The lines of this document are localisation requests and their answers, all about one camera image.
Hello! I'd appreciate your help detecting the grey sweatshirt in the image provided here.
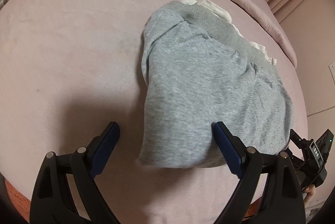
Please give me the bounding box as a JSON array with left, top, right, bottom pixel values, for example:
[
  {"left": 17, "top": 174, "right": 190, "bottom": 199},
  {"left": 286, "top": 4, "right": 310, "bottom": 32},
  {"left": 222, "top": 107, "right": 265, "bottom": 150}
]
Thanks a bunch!
[{"left": 139, "top": 0, "right": 294, "bottom": 168}]

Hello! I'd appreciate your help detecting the right hand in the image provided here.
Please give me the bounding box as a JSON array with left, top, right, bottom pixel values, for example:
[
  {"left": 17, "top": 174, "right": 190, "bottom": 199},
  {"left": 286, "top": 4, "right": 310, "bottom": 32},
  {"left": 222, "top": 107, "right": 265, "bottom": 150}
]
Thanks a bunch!
[{"left": 304, "top": 184, "right": 316, "bottom": 206}]

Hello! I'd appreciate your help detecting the orange fuzzy blanket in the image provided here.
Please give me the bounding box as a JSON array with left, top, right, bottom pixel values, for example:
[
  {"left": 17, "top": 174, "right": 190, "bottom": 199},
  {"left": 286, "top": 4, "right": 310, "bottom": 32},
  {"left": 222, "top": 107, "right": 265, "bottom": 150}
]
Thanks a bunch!
[{"left": 5, "top": 179, "right": 31, "bottom": 223}]

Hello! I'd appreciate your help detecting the pink bed sheet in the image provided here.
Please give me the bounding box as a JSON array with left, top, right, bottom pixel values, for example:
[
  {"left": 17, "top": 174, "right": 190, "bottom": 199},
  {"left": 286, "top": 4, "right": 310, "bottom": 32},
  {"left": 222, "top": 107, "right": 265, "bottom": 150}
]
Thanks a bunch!
[{"left": 1, "top": 0, "right": 308, "bottom": 223}]

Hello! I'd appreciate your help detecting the white wall power strip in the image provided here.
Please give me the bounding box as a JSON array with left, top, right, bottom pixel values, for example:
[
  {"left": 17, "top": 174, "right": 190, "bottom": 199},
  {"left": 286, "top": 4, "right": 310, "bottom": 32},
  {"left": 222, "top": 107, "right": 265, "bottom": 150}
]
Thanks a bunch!
[{"left": 329, "top": 62, "right": 335, "bottom": 79}]

